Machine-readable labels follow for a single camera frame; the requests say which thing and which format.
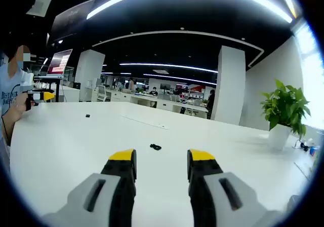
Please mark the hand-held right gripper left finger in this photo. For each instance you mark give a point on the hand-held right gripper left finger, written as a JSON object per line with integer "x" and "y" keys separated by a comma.
{"x": 101, "y": 199}

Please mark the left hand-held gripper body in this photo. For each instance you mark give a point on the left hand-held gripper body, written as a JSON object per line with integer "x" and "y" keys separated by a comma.
{"x": 26, "y": 81}

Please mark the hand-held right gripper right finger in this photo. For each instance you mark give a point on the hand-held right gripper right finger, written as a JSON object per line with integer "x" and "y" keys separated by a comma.
{"x": 222, "y": 201}

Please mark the black pronged plastic buckle part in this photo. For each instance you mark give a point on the black pronged plastic buckle part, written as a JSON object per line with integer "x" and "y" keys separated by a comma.
{"x": 155, "y": 147}

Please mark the person's left hand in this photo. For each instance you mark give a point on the person's left hand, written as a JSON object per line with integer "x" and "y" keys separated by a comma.
{"x": 21, "y": 103}

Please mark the standing desk with black leg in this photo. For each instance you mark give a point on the standing desk with black leg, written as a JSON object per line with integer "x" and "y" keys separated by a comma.
{"x": 57, "y": 90}

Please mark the person in blue shirt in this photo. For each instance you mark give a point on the person in blue shirt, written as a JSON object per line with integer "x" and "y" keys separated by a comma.
{"x": 7, "y": 90}

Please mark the white low cabinet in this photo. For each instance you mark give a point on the white low cabinet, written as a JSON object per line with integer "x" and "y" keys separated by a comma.
{"x": 69, "y": 94}

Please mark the laptop on stand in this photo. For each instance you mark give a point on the laptop on stand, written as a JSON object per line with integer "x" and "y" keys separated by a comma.
{"x": 59, "y": 63}

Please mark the white office chair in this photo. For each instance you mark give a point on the white office chair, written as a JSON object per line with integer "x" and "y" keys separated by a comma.
{"x": 101, "y": 91}

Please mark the white office desk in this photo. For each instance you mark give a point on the white office desk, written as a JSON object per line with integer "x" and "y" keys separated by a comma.
{"x": 177, "y": 108}
{"x": 119, "y": 96}

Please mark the white hanging panel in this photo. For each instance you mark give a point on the white hanging panel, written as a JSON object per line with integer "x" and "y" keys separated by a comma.
{"x": 39, "y": 5}

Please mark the dark hanging panel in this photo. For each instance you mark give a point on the dark hanging panel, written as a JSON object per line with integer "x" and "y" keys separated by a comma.
{"x": 72, "y": 16}

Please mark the white plant pot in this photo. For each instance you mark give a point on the white plant pot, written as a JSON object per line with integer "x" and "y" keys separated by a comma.
{"x": 278, "y": 138}

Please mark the long ceiling light strip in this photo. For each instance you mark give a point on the long ceiling light strip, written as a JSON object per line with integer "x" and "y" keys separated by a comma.
{"x": 164, "y": 65}
{"x": 92, "y": 13}
{"x": 177, "y": 78}

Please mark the small blue box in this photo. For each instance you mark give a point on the small blue box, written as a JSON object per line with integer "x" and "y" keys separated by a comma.
{"x": 314, "y": 151}

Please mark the green leafy plant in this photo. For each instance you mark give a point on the green leafy plant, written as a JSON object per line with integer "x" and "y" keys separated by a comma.
{"x": 283, "y": 105}

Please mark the black monitor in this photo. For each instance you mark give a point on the black monitor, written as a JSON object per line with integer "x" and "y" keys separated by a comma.
{"x": 165, "y": 86}

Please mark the bright window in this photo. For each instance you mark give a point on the bright window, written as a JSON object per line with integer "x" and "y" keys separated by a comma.
{"x": 314, "y": 72}

